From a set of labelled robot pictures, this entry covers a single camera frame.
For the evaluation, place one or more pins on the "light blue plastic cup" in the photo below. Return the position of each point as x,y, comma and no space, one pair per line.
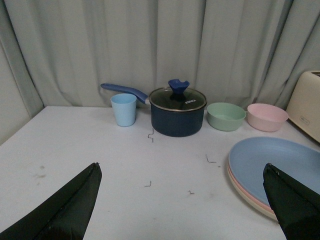
124,109

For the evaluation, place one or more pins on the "pink plastic bowl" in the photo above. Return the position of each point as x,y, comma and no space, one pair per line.
266,117

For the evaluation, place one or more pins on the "cream plastic plate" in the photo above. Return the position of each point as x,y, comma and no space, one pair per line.
271,216

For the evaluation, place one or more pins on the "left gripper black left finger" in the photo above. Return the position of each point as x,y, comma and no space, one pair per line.
63,216

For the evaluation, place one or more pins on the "glass pot lid blue knob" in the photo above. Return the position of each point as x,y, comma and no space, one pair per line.
178,97

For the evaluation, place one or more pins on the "pink plastic plate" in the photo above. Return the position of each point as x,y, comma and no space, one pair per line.
247,196

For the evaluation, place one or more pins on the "cream two-slot toaster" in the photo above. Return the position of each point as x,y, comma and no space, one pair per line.
304,105

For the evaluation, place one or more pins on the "blue plastic plate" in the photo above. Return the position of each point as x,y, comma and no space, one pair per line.
248,158

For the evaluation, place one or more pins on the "green plastic bowl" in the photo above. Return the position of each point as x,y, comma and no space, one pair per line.
225,116

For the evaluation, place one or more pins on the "dark blue saucepan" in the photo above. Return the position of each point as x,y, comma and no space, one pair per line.
169,123

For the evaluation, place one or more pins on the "grey curtain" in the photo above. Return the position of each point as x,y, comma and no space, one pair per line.
59,52

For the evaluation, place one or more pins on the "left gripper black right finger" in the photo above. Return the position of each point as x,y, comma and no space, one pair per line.
296,207

